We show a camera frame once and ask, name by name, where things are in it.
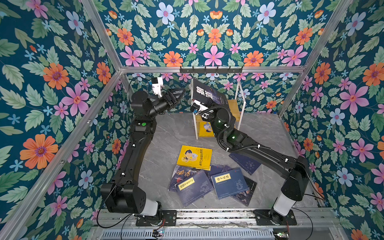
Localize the blue book in middle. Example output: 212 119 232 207
205 165 232 181

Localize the dark patterned book bottom right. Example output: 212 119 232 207
231 177 257 207

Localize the blue book yellow label right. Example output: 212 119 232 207
211 168 249 200

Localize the small dark blue book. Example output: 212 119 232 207
229 153 261 175

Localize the black wolf cover book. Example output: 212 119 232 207
192 79 229 108

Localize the dark book orange calligraphy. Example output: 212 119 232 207
168 165 199 192

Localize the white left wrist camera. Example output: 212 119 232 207
151 77 164 98

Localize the blue book yellow label left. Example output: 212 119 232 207
176 170 214 207

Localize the yellow cartoon cover book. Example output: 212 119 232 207
177 145 213 171

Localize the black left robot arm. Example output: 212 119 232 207
101 89 185 217

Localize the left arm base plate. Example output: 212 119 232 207
136 210 177 228

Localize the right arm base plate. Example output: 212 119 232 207
253 209 298 226

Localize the blue book yellow label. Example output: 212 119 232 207
211 168 249 200
176 170 214 207

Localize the yellow book under shelf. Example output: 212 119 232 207
199 122 215 138

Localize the aluminium mounting rail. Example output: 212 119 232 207
92 207 340 229

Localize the black hook rail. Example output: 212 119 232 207
179 66 243 75

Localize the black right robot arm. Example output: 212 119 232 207
191 101 310 218

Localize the white wooden book shelf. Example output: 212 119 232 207
193 84 246 140

